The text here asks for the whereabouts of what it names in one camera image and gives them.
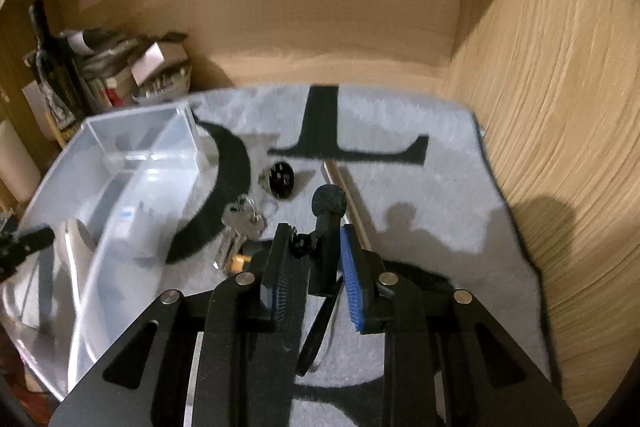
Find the white power adapter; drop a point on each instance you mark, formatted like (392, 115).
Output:
(131, 222)

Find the red and white packet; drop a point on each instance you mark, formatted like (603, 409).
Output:
(112, 94)

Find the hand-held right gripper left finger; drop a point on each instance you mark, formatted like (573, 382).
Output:
(281, 287)

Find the small black microphone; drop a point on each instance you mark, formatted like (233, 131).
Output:
(327, 207)

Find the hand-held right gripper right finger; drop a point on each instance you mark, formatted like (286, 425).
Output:
(351, 277)

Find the small white cardboard box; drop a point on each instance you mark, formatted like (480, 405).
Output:
(155, 62)

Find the small brass fitting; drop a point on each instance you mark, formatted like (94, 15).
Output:
(239, 263)

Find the bunch of silver keys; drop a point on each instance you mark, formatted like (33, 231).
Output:
(240, 222)

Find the white paper roll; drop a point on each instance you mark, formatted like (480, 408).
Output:
(17, 162)

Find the white carton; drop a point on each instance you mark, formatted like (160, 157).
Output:
(36, 107)

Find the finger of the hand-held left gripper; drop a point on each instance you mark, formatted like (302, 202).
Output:
(27, 243)

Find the silver metal rod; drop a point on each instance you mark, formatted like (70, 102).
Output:
(358, 227)

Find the grey mat with black letters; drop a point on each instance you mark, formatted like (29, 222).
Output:
(450, 207)

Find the clear plastic organizer box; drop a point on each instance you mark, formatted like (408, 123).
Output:
(150, 177)

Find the dark wine bottle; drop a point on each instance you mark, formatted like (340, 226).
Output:
(57, 77)

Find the silver curved object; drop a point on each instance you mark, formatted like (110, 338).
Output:
(75, 247)

